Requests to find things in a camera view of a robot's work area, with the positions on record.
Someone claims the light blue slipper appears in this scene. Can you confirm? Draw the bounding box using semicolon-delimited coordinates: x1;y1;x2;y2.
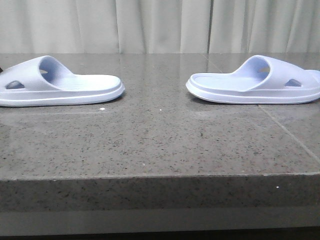
186;55;320;104
0;55;125;107

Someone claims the pale green curtain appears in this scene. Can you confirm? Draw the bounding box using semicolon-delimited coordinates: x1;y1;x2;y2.
0;0;320;54

